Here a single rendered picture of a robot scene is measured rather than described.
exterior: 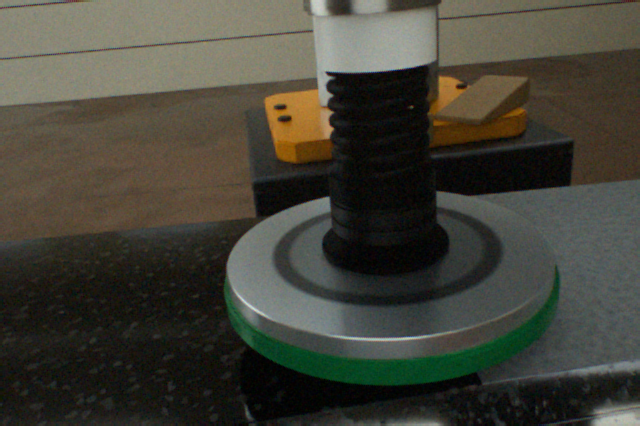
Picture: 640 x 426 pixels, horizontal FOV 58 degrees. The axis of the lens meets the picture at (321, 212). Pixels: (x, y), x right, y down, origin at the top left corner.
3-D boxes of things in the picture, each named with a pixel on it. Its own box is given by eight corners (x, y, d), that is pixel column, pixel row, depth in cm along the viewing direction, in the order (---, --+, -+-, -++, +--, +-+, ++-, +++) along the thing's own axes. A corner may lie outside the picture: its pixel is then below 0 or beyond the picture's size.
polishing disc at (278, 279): (247, 398, 28) (244, 377, 27) (218, 228, 47) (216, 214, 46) (635, 311, 31) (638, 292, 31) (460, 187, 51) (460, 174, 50)
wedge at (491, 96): (484, 98, 123) (484, 75, 121) (529, 102, 117) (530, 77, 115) (433, 120, 110) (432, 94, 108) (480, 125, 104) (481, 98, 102)
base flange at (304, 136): (265, 110, 149) (262, 92, 147) (446, 89, 154) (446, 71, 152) (279, 166, 104) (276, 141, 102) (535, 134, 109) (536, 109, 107)
